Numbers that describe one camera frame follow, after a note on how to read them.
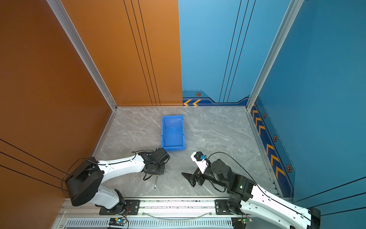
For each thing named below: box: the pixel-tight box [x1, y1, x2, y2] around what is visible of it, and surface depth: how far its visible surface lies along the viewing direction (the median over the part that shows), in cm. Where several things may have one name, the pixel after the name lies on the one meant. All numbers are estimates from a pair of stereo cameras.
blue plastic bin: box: [161, 114, 185, 152], surface depth 106 cm
